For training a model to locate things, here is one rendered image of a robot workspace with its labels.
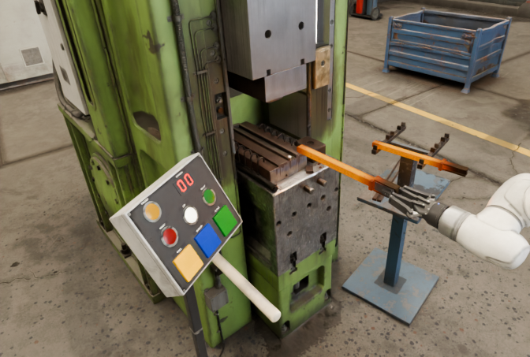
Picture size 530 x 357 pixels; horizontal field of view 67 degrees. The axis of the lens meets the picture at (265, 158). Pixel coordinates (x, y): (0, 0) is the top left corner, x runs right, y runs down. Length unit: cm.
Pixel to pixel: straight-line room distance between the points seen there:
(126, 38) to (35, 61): 500
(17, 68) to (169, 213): 562
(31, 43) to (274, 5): 547
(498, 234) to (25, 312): 241
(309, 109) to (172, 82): 70
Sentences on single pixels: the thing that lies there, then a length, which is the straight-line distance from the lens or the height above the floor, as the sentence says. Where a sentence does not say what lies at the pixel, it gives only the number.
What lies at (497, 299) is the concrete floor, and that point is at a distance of 261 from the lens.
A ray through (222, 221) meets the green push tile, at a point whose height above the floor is 102.
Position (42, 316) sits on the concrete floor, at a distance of 270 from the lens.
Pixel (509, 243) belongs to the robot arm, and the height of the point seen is 110.
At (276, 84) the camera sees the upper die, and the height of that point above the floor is 132.
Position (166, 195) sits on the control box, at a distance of 117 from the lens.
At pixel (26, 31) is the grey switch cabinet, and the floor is 72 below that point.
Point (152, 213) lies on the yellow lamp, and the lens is 113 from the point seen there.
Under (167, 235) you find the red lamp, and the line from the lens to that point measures 115.
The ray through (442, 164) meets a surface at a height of 94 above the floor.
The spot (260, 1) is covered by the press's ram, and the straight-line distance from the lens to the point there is 134.
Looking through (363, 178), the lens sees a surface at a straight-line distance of 137.
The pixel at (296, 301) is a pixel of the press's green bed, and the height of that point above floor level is 16.
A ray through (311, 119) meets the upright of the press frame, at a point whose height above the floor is 104.
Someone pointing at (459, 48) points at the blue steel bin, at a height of 48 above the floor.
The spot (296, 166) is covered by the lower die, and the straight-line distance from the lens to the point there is 166.
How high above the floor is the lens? 182
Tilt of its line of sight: 31 degrees down
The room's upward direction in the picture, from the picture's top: 4 degrees counter-clockwise
